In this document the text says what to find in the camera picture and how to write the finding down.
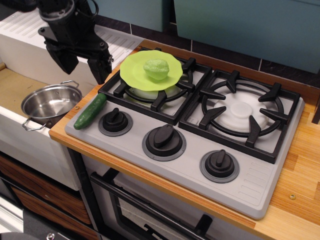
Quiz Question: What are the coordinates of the black middle stove knob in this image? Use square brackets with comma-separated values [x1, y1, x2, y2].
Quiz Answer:
[142, 124, 187, 162]

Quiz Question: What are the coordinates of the wooden drawer front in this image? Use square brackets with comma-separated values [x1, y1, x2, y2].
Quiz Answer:
[0, 152, 98, 240]

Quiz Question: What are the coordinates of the black oven door handle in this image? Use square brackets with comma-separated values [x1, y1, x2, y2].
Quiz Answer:
[89, 172, 208, 240]

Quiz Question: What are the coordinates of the light green toy cauliflower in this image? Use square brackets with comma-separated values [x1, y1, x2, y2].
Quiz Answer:
[143, 59, 170, 80]

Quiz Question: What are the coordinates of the small stainless steel pot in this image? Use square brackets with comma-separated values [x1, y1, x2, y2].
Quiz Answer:
[21, 80, 83, 131]

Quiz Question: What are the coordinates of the dark green toy pickle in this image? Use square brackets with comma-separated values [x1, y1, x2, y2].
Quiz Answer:
[73, 93, 107, 130]

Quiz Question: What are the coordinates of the black stove knob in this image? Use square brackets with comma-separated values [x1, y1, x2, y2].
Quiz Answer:
[199, 149, 240, 184]
[142, 124, 187, 162]
[98, 107, 133, 137]

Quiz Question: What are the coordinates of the black right stove knob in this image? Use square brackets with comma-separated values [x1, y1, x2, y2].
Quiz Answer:
[199, 149, 240, 184]

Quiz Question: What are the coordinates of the grey toy stove top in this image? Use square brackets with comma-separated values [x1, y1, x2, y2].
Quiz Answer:
[65, 48, 305, 219]

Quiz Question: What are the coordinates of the black left burner grate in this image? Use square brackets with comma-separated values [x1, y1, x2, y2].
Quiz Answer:
[99, 47, 213, 125]

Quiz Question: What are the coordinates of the lime green plastic plate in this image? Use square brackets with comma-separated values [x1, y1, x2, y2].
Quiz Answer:
[120, 50, 183, 91]

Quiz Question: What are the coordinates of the black left stove knob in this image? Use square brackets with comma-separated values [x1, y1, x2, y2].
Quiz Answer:
[98, 107, 133, 137]

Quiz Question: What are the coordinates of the black burner grate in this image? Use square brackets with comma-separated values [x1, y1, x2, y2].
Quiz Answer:
[179, 70, 301, 164]
[99, 47, 213, 125]

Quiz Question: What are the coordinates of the black right burner grate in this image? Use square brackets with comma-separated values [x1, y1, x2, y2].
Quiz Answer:
[179, 70, 301, 164]

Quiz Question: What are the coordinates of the white right burner disc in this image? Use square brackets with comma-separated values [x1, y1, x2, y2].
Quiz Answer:
[206, 90, 277, 133]

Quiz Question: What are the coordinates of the white left burner disc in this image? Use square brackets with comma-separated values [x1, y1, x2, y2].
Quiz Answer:
[129, 73, 193, 100]

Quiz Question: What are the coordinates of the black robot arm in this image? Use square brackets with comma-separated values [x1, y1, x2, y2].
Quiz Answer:
[14, 0, 112, 85]

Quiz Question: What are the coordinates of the white burner disc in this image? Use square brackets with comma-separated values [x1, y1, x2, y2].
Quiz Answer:
[129, 73, 193, 100]
[206, 90, 277, 133]

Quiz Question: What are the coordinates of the toy oven door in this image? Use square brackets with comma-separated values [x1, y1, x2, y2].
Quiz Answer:
[83, 156, 256, 240]

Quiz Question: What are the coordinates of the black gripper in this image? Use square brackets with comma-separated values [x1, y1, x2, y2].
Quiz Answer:
[38, 16, 113, 85]

